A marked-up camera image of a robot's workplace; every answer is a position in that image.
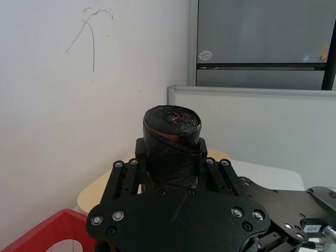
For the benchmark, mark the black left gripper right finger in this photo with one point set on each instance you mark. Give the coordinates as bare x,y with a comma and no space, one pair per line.
220,178

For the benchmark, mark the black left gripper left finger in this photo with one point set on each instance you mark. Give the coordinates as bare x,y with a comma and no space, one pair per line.
123,181

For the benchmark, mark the black plastic bag roll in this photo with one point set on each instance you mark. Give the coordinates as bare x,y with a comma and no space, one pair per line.
172,162

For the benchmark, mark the beige round-cornered table top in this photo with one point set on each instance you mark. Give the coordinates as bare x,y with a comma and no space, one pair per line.
95,191

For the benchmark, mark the white table top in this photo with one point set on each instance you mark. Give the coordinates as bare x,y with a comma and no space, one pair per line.
273,176

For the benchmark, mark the white partition panel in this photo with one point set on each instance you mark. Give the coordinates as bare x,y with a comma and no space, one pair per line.
252,126

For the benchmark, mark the black metal plate with screws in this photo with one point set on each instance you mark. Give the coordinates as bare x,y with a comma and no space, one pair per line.
278,204

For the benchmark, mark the red plastic crate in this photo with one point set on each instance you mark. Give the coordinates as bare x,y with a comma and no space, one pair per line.
56,231

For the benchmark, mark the white oval sticker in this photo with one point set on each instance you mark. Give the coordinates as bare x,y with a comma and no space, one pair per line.
205,55

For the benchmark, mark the grey metal cabinet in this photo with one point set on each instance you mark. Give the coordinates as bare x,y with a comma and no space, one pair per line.
257,34

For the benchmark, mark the black upright post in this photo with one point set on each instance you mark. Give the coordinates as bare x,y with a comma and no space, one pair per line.
330,52

